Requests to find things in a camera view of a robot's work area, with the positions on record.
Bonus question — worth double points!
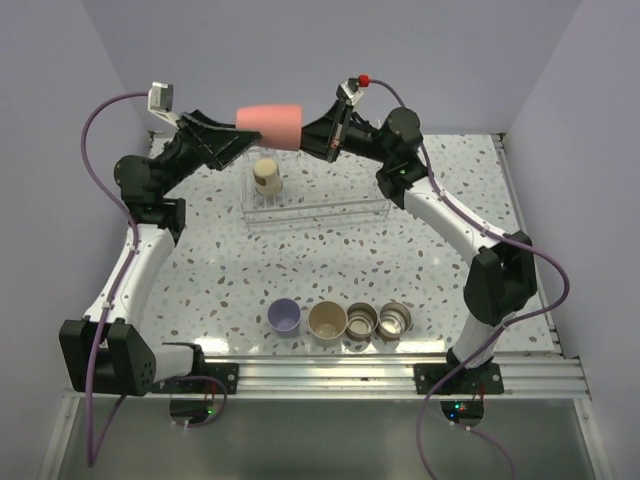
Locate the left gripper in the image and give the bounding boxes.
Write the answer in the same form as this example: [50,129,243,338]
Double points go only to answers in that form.
[155,110,261,198]

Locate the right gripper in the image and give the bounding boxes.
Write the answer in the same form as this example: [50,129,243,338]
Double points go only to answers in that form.
[285,101,394,165]

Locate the red plastic cup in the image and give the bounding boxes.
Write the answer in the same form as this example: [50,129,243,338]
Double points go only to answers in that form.
[235,104,303,151]

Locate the cream brown metal cup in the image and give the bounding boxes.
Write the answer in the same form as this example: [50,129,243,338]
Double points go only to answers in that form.
[252,157,283,197]

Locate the beige plastic cup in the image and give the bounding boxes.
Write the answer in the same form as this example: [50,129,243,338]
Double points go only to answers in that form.
[308,301,348,347]

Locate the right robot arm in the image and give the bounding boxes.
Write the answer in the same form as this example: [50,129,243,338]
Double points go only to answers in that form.
[300,101,537,393]

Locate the purple plastic cup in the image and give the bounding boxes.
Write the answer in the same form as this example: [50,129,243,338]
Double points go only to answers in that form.
[267,298,301,338]

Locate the cream metal cup middle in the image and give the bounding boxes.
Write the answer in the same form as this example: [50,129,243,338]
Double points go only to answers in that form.
[345,303,378,341]

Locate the cream metal cup right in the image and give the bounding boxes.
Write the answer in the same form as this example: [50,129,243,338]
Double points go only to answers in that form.
[377,302,412,340]

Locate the left round controller board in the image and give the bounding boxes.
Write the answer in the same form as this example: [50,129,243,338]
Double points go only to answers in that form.
[169,399,213,427]

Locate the round controller board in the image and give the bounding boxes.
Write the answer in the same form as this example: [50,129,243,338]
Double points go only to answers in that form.
[169,399,213,427]
[440,400,485,427]

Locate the right round controller board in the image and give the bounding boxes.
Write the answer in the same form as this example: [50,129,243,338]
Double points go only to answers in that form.
[440,400,485,427]

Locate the clear wire dish rack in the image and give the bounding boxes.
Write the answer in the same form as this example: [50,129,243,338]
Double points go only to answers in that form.
[241,148,391,233]

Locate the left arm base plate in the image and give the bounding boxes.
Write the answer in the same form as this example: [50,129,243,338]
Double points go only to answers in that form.
[150,363,240,395]

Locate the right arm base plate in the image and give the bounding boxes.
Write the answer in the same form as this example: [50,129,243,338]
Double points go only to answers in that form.
[413,360,505,395]

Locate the aluminium front rail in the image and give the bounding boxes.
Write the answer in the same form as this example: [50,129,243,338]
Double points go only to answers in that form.
[62,353,594,401]

